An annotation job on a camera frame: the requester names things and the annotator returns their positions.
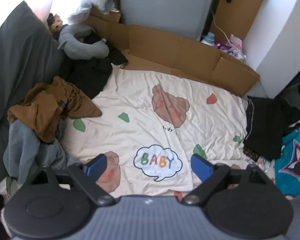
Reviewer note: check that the grey neck pillow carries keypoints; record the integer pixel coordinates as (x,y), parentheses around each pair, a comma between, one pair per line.
(82,51)

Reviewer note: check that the flattened cardboard sheet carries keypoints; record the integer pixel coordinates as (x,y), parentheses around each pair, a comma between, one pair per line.
(175,47)

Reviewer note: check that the grey upright mattress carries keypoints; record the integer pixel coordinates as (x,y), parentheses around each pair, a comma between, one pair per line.
(165,5)

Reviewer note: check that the bear print bed sheet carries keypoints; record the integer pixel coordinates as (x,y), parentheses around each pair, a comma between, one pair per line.
(140,110)

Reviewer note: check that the teal garment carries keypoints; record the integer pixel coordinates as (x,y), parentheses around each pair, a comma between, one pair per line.
(290,160)

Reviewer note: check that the pink plastic bag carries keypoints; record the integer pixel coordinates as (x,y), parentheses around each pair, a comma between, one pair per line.
(236,41)

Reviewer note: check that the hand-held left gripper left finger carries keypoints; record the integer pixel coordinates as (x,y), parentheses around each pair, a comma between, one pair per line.
(97,166)

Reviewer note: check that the grey-blue garment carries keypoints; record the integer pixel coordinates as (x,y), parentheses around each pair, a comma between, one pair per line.
(25,150)

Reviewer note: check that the black bag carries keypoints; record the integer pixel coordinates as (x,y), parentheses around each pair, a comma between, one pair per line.
(293,115)

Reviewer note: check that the dark grey duvet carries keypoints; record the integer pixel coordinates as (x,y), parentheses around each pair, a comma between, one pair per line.
(17,60)

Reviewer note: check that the black shorts with patterned lining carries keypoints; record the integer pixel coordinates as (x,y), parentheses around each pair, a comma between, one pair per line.
(265,125)

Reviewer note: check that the white cloth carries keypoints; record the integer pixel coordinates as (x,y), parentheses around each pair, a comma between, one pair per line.
(5,190)

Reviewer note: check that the black cloth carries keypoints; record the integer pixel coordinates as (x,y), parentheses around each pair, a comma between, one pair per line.
(118,57)

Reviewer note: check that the brown garment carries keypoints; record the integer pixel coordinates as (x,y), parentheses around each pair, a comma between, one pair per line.
(45,107)

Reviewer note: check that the black clothes pile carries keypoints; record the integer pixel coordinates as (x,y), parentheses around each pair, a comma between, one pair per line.
(90,77)

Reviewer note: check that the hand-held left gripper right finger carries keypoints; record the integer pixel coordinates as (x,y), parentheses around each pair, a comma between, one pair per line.
(201,166)

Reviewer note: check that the leopard print garment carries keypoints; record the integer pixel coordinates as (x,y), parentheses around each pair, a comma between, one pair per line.
(251,155)

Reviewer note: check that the brown teddy bear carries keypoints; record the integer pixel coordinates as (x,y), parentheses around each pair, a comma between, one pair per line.
(55,24)

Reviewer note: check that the detergent bottle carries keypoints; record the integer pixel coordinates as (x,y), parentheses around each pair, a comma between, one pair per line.
(208,39)

